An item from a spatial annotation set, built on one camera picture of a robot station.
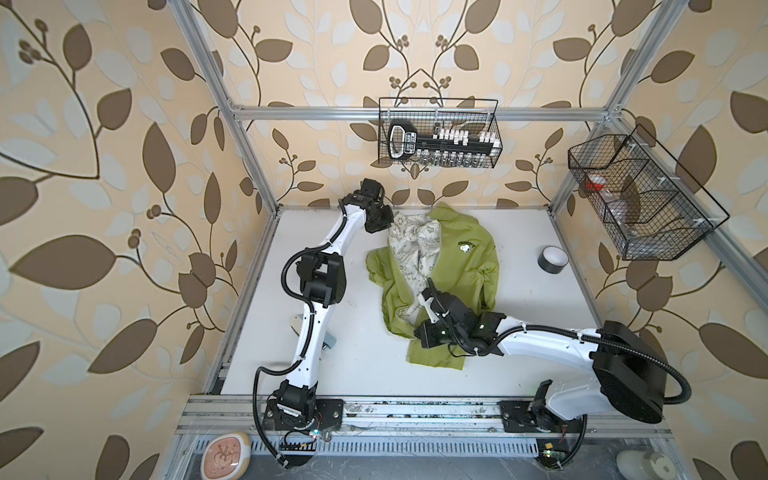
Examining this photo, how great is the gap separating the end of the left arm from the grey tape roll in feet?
1.83

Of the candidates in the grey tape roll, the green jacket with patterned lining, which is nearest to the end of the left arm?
the green jacket with patterned lining

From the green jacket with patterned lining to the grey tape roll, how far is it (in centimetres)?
20

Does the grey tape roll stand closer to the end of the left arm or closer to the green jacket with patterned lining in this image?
the green jacket with patterned lining

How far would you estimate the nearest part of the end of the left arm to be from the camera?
803 mm

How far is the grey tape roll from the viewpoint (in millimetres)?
1021

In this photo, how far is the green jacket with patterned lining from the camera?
882mm

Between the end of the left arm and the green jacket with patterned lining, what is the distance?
0.10 feet
